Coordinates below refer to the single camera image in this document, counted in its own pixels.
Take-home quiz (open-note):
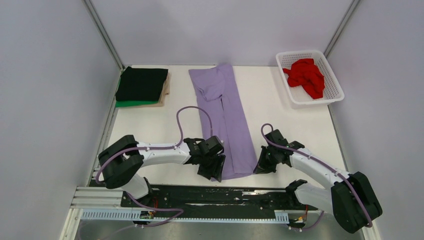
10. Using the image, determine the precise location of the white slotted cable duct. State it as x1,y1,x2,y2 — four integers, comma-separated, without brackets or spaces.
80,209,290,224

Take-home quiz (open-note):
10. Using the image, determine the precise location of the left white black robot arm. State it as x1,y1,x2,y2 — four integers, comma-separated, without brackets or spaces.
95,135,226,207

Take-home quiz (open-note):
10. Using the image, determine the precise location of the purple t shirt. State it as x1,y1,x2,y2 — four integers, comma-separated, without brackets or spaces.
188,63,257,180

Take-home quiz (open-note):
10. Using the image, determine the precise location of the folded green t shirt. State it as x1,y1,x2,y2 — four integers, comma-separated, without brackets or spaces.
115,100,159,108

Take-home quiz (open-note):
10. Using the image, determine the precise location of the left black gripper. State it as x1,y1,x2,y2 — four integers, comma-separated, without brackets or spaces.
197,153,226,182

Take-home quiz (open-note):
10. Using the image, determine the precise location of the aluminium frame rail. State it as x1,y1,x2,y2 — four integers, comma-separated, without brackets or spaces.
67,186,373,215

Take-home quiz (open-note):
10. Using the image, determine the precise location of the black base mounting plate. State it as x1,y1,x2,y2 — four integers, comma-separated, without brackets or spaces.
139,184,316,218

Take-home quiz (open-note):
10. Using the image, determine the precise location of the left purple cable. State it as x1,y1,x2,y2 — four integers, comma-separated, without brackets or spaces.
95,105,215,229

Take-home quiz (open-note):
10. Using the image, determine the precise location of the red t shirt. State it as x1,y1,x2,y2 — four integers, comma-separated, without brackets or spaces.
282,58,325,100

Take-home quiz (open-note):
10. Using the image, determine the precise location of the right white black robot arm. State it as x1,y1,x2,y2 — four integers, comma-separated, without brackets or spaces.
253,129,383,234

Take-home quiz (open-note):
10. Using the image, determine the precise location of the white plastic basket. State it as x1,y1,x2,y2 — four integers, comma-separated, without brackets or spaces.
275,50,345,109

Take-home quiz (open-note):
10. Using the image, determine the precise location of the folded beige t shirt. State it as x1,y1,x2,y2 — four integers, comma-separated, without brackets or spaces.
142,73,171,108

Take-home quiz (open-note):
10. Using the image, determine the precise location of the folded black t shirt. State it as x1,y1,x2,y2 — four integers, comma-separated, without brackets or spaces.
115,67,169,102

